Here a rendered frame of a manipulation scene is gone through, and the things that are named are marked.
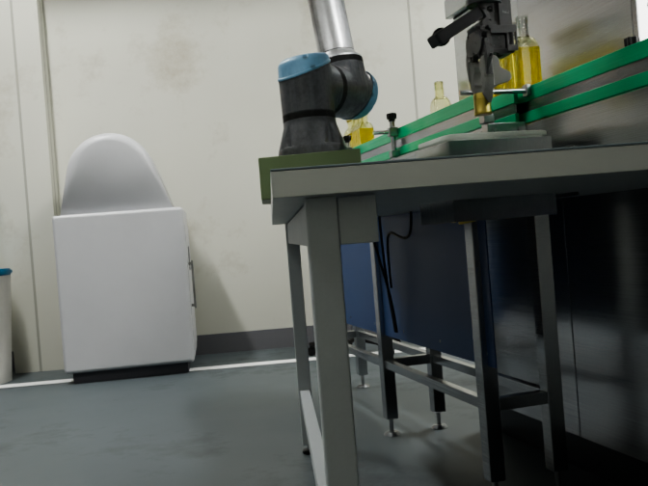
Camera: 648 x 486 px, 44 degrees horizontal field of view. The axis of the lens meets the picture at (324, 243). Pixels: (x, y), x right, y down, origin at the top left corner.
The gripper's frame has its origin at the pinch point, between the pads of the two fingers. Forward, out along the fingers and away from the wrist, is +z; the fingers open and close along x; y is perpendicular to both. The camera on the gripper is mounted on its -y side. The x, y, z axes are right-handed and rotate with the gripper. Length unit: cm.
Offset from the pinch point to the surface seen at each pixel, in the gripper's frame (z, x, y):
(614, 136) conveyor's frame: 11.4, -19.2, 16.7
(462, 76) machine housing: -22, 87, 36
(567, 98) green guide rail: 1.3, -1.9, 18.2
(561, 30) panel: -19.6, 24.2, 33.9
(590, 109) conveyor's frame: 5.2, -12.3, 16.6
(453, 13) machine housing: -42, 86, 34
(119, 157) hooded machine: -25, 286, -73
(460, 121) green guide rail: 0.4, 30.1, 8.4
